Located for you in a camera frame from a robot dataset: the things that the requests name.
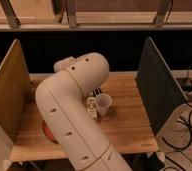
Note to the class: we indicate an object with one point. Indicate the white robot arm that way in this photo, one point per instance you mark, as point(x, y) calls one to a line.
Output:
point(60, 100)

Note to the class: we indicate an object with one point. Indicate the black striped small object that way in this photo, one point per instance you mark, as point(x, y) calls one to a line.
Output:
point(97, 92)

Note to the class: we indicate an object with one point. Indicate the right dark side board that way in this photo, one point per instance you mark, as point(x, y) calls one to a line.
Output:
point(160, 91)

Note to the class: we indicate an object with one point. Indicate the left wooden side board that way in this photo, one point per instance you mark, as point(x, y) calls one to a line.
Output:
point(14, 88)

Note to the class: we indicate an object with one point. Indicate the wooden shelf rail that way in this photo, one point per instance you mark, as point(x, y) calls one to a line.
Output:
point(95, 15)

